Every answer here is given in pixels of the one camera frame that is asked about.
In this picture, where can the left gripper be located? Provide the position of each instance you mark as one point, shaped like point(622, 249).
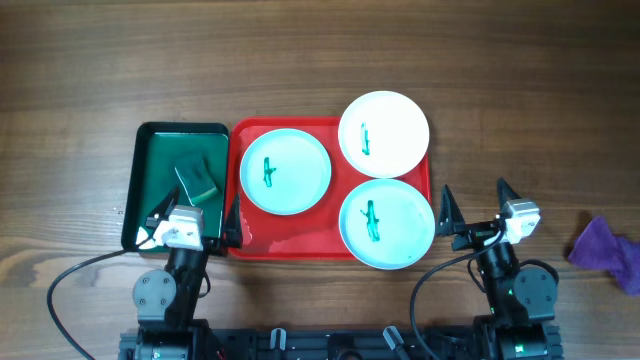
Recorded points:
point(231, 236)

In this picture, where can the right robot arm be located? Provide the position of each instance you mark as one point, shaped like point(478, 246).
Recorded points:
point(521, 294)

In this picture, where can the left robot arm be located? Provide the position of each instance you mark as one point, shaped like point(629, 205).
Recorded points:
point(166, 299)

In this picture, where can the green sponge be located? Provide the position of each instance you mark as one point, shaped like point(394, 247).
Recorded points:
point(194, 176)

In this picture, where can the purple cloth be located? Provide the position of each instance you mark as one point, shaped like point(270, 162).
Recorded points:
point(598, 248)

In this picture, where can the white plate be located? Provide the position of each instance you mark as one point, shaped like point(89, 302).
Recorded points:
point(383, 134)

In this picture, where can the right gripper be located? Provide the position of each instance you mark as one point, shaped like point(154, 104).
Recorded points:
point(451, 222)

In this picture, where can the light blue plate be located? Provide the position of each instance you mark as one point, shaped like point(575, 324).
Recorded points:
point(285, 171)
point(386, 224)

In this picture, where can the dark green tray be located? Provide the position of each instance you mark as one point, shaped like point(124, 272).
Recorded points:
point(159, 148)

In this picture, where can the red plastic tray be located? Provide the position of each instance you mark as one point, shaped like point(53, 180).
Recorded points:
point(313, 234)

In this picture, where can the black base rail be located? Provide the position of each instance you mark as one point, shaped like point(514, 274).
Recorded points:
point(450, 342)

